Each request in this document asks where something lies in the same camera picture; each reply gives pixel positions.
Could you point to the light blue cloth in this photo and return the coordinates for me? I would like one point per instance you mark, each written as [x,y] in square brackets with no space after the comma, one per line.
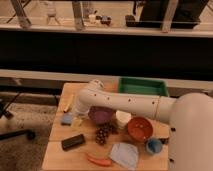
[126,155]

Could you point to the green plastic tray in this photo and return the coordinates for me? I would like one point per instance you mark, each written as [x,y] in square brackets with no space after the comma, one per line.
[131,85]

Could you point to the red bowl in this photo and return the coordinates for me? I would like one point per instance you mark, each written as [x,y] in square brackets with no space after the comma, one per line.
[140,129]

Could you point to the white cup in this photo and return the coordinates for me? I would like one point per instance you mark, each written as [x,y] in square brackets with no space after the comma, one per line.
[122,118]

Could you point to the black chair base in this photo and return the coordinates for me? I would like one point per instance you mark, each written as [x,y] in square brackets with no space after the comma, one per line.
[12,130]

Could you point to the bunch of dark grapes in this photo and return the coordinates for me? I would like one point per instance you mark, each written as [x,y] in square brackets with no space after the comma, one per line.
[103,133]

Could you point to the blue sponge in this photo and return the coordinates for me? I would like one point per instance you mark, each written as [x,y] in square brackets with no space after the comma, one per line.
[66,119]

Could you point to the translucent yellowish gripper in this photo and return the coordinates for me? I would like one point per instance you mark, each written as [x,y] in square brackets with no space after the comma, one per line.
[76,120]

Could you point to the black cable clutter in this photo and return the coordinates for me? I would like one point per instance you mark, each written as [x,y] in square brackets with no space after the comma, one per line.
[164,140]

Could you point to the blue cup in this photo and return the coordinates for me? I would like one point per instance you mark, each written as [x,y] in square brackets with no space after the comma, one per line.
[153,146]

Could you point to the purple bowl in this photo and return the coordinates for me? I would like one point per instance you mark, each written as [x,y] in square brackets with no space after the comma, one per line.
[100,115]

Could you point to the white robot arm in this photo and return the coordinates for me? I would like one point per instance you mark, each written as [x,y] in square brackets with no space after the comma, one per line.
[190,120]

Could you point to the orange carrot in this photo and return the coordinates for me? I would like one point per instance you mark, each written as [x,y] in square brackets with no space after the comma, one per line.
[100,162]

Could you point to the black rectangular block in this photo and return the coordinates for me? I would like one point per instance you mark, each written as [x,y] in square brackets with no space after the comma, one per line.
[72,141]

